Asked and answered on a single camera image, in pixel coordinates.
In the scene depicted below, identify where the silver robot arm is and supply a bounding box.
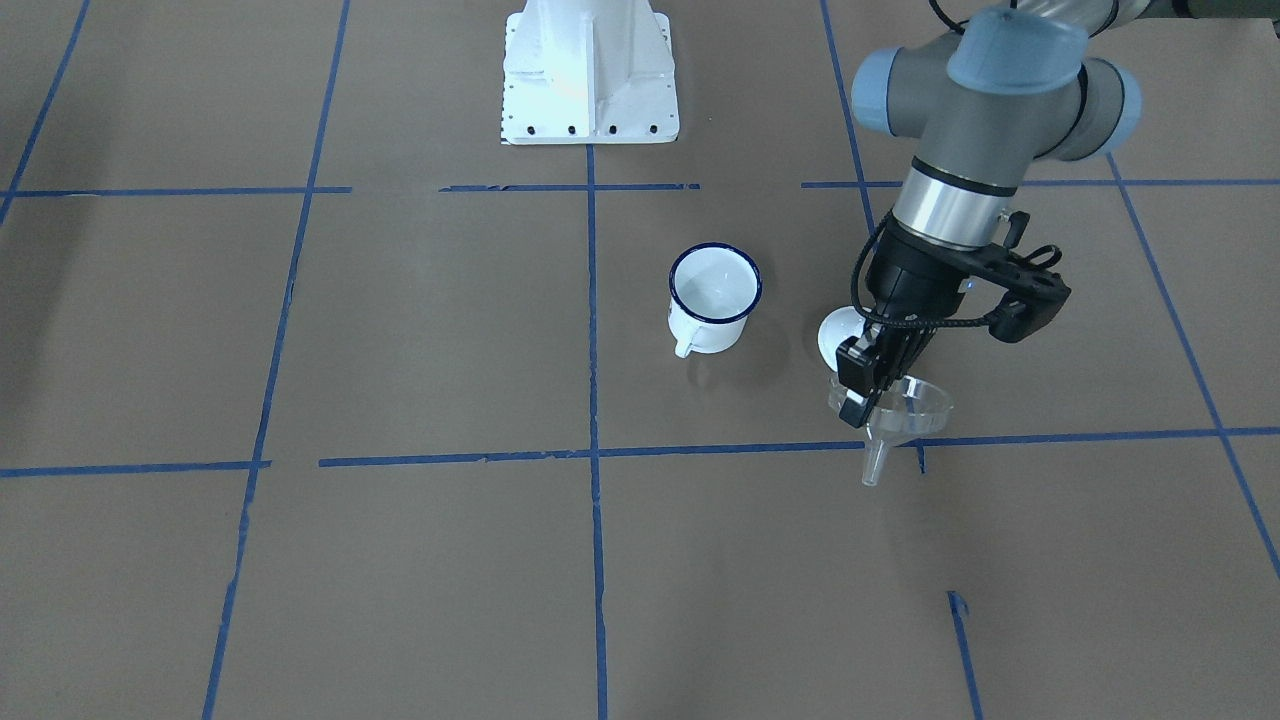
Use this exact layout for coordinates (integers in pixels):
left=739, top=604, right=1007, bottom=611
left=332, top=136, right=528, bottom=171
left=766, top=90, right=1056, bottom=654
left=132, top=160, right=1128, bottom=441
left=835, top=1, right=1277, bottom=428

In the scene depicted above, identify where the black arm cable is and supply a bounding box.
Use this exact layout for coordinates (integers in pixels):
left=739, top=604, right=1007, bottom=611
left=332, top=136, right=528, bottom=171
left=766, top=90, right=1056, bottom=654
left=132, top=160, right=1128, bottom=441
left=849, top=210, right=1011, bottom=331

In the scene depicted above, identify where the white camera mast base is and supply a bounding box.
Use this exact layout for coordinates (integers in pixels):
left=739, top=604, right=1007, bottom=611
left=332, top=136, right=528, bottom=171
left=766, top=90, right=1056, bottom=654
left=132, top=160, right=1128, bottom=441
left=500, top=1, right=680, bottom=146

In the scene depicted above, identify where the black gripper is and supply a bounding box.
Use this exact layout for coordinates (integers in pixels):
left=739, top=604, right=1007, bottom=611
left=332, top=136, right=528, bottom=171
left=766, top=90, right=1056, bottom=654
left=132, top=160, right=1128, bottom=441
left=836, top=224, right=973, bottom=428

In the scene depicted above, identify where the white enamel cup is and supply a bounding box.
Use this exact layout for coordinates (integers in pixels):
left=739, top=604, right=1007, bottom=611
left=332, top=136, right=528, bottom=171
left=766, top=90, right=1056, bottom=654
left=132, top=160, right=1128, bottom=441
left=667, top=242, right=763, bottom=359

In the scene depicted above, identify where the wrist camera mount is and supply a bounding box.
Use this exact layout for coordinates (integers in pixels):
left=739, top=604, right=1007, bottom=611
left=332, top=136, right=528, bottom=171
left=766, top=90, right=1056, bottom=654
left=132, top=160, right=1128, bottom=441
left=963, top=211, right=1071, bottom=345

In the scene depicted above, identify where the white enamel cup lid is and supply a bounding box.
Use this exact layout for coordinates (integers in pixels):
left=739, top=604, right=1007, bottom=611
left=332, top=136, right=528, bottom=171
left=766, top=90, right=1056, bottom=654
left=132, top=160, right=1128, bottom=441
left=817, top=305, right=865, bottom=372

